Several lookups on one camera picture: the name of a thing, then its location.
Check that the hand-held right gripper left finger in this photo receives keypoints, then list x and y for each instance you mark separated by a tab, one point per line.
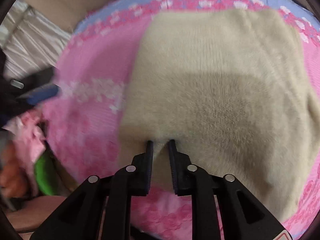
143	172

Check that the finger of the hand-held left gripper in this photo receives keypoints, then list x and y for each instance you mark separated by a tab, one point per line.
42	92

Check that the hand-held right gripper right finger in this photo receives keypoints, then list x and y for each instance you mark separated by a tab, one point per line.
178	172

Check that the beige sweater with black hearts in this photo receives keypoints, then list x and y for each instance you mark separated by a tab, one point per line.
212	80

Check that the person's left hand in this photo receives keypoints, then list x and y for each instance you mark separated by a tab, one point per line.
12	175

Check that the pink garment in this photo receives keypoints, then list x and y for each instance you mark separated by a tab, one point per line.
30	135

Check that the white pleated cloth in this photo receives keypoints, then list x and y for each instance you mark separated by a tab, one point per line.
32	37

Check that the pink floral bed sheet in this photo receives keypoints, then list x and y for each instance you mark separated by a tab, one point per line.
95	120

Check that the green cloth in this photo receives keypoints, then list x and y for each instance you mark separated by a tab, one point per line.
46	175

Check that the beige backdrop cloth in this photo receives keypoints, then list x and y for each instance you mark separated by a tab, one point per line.
75	2

